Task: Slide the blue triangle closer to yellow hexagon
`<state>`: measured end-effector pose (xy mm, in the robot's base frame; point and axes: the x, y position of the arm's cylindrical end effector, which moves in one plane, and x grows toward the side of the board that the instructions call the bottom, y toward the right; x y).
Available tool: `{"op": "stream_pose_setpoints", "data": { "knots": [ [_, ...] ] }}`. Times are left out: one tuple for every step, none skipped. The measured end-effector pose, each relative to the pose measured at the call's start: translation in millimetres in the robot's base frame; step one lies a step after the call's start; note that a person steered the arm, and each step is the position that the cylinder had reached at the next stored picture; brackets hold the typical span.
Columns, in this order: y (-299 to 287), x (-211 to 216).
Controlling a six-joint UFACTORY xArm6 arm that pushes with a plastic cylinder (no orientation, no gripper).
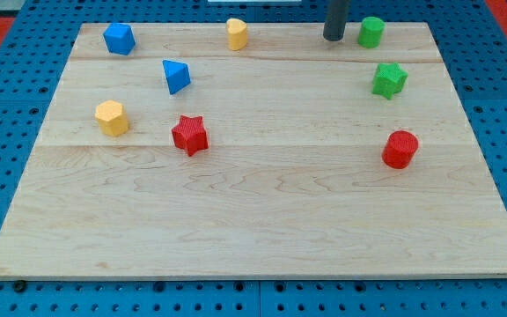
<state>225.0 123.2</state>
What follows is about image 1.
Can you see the blue triangle block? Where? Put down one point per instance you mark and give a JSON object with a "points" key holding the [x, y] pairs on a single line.
{"points": [[177, 75]]}

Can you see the green star block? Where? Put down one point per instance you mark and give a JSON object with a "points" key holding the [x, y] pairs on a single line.
{"points": [[388, 80]]}

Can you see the yellow hexagon block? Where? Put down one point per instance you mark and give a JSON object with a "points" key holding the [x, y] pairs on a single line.
{"points": [[111, 118]]}

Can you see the yellow heart block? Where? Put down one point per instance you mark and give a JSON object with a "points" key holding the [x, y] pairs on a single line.
{"points": [[237, 34]]}

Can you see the red cylinder block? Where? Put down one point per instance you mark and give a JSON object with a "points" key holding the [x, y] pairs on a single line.
{"points": [[400, 148]]}

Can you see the red star block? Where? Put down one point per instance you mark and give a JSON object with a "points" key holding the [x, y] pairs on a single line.
{"points": [[190, 135]]}

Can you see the blue cube block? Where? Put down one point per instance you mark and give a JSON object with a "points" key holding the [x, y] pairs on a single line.
{"points": [[119, 38]]}

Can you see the green cylinder block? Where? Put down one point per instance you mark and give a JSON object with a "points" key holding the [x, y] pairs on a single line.
{"points": [[370, 33]]}

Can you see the light wooden board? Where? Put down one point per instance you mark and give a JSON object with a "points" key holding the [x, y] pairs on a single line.
{"points": [[292, 186]]}

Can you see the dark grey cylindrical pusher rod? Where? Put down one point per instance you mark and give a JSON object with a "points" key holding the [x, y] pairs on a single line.
{"points": [[336, 19]]}

